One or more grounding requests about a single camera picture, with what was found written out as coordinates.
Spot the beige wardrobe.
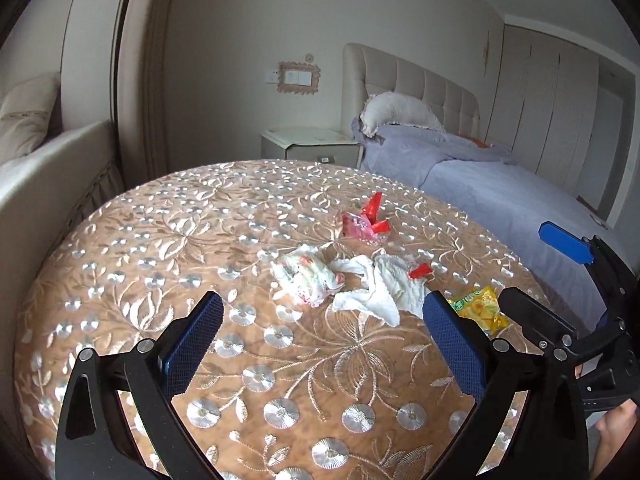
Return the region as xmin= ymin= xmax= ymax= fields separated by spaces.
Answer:
xmin=482 ymin=25 xmax=633 ymax=221

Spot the beige cushion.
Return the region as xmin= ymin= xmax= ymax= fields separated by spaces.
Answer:
xmin=0 ymin=72 xmax=62 ymax=163

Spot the beige tufted headboard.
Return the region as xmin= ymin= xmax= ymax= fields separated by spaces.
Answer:
xmin=342 ymin=42 xmax=481 ymax=146

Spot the white nightstand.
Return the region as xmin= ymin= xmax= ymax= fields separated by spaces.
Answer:
xmin=260 ymin=127 xmax=362 ymax=166

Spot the yellow plastic snack bag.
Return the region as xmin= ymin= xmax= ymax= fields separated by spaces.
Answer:
xmin=447 ymin=285 xmax=508 ymax=338

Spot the framed wall switch panel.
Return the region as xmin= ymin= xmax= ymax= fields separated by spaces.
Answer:
xmin=264 ymin=61 xmax=321 ymax=96

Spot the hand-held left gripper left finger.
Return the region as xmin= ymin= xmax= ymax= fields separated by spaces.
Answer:
xmin=54 ymin=291 xmax=225 ymax=480

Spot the printed white wrapper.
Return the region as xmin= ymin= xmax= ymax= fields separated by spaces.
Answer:
xmin=270 ymin=243 xmax=346 ymax=308

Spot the person's right forearm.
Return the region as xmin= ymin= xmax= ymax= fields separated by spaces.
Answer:
xmin=590 ymin=400 xmax=640 ymax=480

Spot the beige window seat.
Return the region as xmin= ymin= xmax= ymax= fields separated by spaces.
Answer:
xmin=0 ymin=119 xmax=126 ymax=411

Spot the white tissue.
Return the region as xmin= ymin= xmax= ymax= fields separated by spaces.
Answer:
xmin=327 ymin=252 xmax=432 ymax=326

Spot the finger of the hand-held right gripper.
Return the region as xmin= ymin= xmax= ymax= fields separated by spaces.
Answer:
xmin=539 ymin=220 xmax=640 ymax=321
xmin=499 ymin=287 xmax=613 ymax=358

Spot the bed with grey blanket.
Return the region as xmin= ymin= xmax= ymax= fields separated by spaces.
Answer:
xmin=350 ymin=115 xmax=621 ymax=331

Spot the embroidered beige tablecloth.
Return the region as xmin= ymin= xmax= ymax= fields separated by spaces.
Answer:
xmin=12 ymin=160 xmax=551 ymax=480

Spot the white ruffled pillow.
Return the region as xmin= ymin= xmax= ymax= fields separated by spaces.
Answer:
xmin=361 ymin=91 xmax=446 ymax=137

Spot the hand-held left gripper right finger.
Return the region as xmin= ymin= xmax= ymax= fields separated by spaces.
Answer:
xmin=422 ymin=290 xmax=588 ymax=480

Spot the red translucent wrapper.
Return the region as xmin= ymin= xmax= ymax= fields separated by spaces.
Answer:
xmin=341 ymin=191 xmax=392 ymax=246

